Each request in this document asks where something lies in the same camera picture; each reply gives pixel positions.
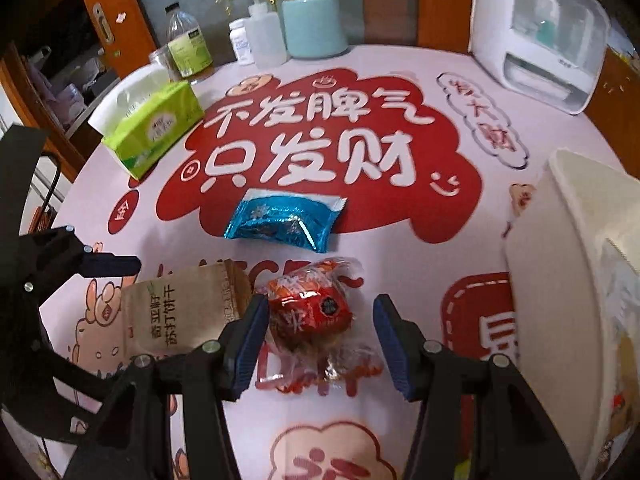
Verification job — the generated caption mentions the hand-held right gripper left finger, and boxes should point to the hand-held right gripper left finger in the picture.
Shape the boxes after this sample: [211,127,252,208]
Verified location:
[62,294,271,480]

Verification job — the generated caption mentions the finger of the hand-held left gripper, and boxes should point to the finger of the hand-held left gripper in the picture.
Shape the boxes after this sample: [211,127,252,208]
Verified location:
[20,280,136,423]
[20,226,142,292]

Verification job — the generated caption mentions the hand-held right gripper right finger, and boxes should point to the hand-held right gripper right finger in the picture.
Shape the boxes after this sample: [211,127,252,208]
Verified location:
[372,294,581,480]

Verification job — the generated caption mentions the red nut snack packet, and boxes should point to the red nut snack packet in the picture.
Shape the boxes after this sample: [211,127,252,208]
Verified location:
[252,257,383,396]

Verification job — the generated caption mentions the beige cracker packet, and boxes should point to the beige cracker packet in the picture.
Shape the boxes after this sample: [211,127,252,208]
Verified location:
[122,259,253,358]

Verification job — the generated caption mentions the white storage bin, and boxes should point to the white storage bin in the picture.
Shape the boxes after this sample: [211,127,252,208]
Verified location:
[502,147,640,480]

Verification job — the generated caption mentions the blue foil snack packet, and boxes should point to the blue foil snack packet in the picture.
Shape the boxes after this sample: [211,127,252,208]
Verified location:
[222,189,348,255]

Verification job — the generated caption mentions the green tissue pack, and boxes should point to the green tissue pack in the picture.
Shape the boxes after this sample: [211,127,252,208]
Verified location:
[89,67,206,181]

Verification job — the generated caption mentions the small glass jar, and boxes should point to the small glass jar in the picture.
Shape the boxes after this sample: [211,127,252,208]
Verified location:
[148,45,176,78]

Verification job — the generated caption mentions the wooden cabinet door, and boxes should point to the wooden cabinet door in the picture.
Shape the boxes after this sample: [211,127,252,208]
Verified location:
[75,0,158,81]

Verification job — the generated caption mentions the clear bottle green label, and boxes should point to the clear bottle green label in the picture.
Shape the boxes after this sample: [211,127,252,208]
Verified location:
[165,2,215,83]

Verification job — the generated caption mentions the printed pink tablecloth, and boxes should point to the printed pink tablecloth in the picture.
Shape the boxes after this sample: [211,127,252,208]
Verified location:
[40,42,640,480]

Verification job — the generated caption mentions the white pill bottle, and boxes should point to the white pill bottle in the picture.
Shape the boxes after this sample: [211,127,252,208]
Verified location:
[229,17,256,66]

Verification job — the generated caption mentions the white squeeze bottle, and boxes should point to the white squeeze bottle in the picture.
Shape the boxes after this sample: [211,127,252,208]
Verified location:
[215,0,288,68]

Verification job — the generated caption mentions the teal canister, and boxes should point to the teal canister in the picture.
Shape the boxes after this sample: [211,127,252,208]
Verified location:
[281,0,349,59]

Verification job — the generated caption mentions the white appliance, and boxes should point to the white appliance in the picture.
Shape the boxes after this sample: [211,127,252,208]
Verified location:
[470,0,611,116]

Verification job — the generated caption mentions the black cable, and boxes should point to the black cable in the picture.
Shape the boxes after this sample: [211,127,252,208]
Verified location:
[44,152,63,211]

